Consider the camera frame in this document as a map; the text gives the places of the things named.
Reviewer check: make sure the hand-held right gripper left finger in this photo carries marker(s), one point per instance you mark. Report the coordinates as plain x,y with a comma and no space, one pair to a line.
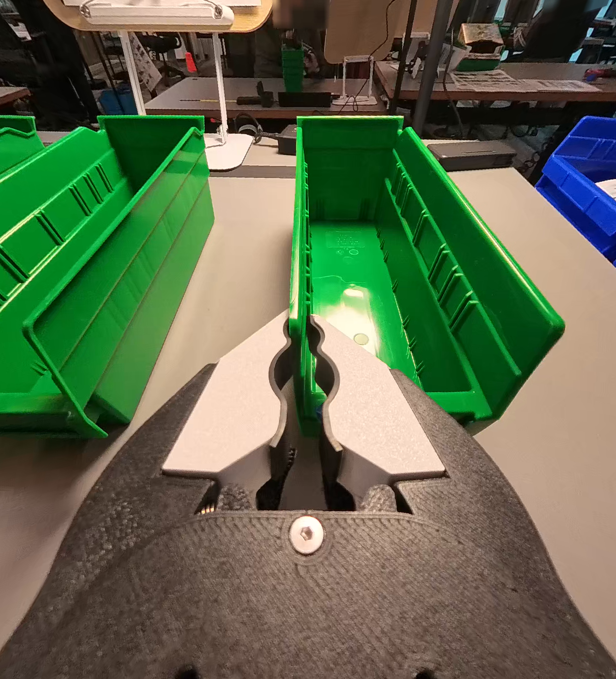
228,424

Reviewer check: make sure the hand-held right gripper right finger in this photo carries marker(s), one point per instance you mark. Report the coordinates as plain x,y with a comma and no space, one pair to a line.
382,424

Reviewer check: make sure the green plastic bin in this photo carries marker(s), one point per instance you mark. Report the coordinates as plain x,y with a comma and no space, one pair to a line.
350,276
127,318
0,159

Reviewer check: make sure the white and wood document stand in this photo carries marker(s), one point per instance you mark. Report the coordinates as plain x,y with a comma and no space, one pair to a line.
228,151

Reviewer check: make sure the grey electronic device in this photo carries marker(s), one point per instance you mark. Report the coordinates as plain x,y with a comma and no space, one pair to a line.
472,155

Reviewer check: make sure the black headphones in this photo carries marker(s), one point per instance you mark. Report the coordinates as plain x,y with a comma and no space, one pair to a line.
248,127

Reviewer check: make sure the grey background table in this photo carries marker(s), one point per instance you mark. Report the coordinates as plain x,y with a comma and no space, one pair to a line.
207,95

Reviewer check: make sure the black bar device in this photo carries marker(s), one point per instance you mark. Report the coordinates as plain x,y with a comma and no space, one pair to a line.
305,98

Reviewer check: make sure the teal storage tub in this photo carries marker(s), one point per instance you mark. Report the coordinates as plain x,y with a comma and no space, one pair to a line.
119,101

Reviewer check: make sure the wooden background table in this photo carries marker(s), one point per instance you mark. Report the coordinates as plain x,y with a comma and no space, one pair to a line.
525,93

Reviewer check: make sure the green bin stack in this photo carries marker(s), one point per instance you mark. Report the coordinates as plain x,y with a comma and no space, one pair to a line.
293,69

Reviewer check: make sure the grey metal pole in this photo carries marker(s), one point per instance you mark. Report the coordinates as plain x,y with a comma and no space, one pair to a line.
430,63

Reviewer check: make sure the wood board stand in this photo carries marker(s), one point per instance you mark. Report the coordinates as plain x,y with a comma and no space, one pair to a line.
361,32

